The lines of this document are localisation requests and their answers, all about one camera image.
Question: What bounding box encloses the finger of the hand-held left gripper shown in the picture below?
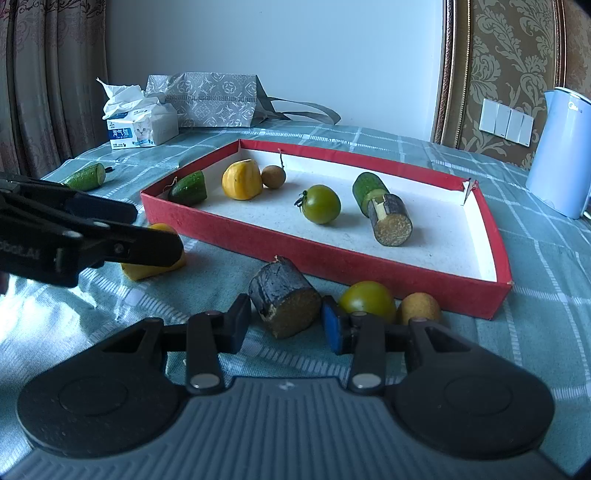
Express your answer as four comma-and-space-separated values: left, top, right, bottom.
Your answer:
0, 173, 138, 223
56, 220, 184, 271

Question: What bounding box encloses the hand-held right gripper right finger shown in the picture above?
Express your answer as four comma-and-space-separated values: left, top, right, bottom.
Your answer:
322, 295, 476, 395

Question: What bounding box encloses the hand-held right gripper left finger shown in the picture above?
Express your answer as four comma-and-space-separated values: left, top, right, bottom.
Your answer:
104, 293, 252, 395

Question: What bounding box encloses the yellow fruit chunk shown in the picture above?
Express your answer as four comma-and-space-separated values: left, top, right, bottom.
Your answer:
222, 159, 264, 201
121, 223, 187, 281

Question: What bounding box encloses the small green cucumber piece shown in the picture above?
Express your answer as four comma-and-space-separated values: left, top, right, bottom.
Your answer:
167, 170, 208, 207

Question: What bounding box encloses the red shallow cardboard box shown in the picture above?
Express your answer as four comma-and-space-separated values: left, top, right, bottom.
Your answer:
140, 138, 513, 321

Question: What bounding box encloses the split dark sugarcane piece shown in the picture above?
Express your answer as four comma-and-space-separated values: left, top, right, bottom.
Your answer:
367, 193, 413, 248

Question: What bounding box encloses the green tomato with stem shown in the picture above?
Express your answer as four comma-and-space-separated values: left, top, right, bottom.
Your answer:
295, 185, 342, 225

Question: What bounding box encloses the long green cucumber end piece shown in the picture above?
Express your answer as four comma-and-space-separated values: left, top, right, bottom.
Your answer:
63, 163, 107, 191

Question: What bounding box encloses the brown round fruit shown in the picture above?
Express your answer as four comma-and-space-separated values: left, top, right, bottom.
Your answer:
398, 292, 441, 326

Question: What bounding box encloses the white tissue pack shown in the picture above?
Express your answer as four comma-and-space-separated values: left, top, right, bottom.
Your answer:
97, 78, 180, 151

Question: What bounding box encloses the brown patterned curtain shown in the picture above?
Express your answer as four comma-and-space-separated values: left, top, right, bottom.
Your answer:
0, 0, 109, 178

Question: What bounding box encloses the brown longan with stem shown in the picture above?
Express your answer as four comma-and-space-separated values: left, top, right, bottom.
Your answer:
261, 148, 287, 189

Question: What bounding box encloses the thick green cucumber piece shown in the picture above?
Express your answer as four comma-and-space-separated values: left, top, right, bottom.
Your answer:
352, 172, 391, 217

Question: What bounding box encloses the grey patterned gift bag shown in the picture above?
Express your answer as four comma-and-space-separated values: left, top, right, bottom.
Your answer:
145, 72, 341, 127

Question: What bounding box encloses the light blue electric kettle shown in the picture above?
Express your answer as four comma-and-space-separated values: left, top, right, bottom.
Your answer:
525, 87, 591, 220

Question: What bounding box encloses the white wall switch panel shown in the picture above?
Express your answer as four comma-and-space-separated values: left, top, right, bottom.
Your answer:
479, 97, 536, 147

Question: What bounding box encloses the brown wooden wall frame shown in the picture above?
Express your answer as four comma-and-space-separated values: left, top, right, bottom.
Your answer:
431, 0, 566, 148

